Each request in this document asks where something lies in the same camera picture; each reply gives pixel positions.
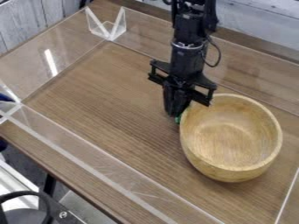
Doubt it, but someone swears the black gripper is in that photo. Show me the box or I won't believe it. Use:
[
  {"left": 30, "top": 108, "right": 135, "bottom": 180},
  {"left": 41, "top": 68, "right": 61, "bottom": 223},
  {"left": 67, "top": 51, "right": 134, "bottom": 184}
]
[{"left": 149, "top": 41, "right": 218, "bottom": 116}]

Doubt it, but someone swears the brown wooden bowl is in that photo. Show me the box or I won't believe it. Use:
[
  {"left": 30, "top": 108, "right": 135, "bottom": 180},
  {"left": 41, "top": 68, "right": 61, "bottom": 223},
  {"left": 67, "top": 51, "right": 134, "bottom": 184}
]
[{"left": 181, "top": 94, "right": 284, "bottom": 183}]

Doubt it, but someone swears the green foam block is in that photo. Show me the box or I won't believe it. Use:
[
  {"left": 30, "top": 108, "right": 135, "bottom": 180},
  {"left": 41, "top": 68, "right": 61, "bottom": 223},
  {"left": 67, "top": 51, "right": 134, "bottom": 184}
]
[{"left": 174, "top": 116, "right": 182, "bottom": 124}]

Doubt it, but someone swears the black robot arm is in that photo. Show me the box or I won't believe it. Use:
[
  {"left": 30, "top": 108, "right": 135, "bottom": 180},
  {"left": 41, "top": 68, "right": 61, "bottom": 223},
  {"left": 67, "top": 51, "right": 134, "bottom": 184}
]
[{"left": 149, "top": 0, "right": 221, "bottom": 117}]

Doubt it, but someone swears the black table leg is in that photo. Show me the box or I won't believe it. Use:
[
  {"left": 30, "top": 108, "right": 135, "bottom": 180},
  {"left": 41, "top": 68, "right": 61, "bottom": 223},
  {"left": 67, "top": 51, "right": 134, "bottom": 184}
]
[{"left": 43, "top": 174, "right": 57, "bottom": 197}]

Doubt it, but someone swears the blue object at left edge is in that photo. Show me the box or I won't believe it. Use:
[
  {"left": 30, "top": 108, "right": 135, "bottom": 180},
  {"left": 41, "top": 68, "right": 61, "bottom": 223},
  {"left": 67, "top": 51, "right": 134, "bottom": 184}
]
[{"left": 0, "top": 93, "right": 15, "bottom": 102}]

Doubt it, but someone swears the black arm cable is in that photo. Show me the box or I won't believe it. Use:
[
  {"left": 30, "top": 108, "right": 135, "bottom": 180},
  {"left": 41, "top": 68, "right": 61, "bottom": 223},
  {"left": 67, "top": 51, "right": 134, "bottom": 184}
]
[{"left": 201, "top": 35, "right": 224, "bottom": 68}]

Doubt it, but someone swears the clear acrylic corner bracket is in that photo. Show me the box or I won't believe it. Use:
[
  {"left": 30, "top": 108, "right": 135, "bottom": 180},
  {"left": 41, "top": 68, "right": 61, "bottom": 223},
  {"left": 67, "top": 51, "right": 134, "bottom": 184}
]
[{"left": 85, "top": 7, "right": 127, "bottom": 41}]

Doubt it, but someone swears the black cable loop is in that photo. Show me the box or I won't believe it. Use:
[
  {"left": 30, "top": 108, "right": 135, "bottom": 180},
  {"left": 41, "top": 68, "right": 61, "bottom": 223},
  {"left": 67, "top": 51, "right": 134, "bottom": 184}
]
[{"left": 0, "top": 190, "right": 54, "bottom": 224}]

